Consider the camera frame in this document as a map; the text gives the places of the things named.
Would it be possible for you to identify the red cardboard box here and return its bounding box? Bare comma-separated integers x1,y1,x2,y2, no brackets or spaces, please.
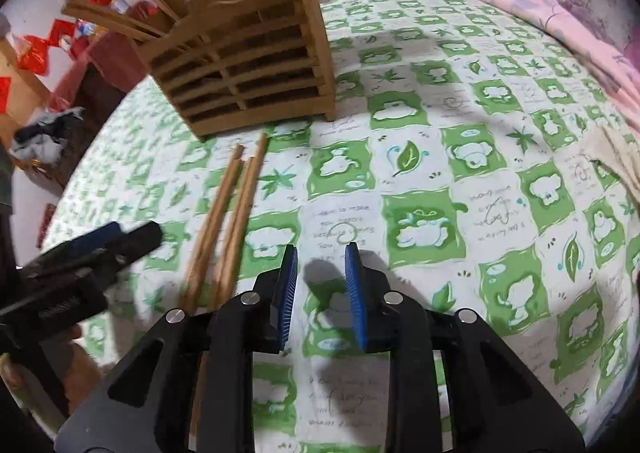
37,202,58,250

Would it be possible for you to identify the grey jacket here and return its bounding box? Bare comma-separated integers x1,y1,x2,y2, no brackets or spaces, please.
10,107,87,160

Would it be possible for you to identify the red plastic bag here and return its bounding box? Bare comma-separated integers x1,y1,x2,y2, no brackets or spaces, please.
17,34,52,77

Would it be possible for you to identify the beige cloth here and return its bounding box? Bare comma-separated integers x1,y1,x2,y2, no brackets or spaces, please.
579,124,640,215

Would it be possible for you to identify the pink floral blanket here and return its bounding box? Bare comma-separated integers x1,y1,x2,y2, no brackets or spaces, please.
472,0,640,130

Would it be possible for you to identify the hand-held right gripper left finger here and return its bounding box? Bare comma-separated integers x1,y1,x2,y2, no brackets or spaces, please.
54,243,300,453

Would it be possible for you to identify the brown wooden chopstick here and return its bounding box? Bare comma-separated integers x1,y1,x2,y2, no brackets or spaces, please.
189,160,242,314
177,144,246,314
209,157,257,313
217,132,270,309

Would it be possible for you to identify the table with red cover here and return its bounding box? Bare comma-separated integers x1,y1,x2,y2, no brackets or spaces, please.
47,30,147,115

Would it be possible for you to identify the green checked bedsheet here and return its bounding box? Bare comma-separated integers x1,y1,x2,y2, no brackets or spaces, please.
42,0,640,453

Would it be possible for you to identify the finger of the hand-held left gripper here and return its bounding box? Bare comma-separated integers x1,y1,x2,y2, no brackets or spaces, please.
94,222,164,285
19,220,123,279

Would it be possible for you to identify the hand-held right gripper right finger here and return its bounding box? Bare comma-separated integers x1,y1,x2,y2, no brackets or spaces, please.
344,241,586,453

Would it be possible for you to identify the person's left hand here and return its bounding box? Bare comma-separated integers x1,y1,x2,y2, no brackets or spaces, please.
51,324,104,402

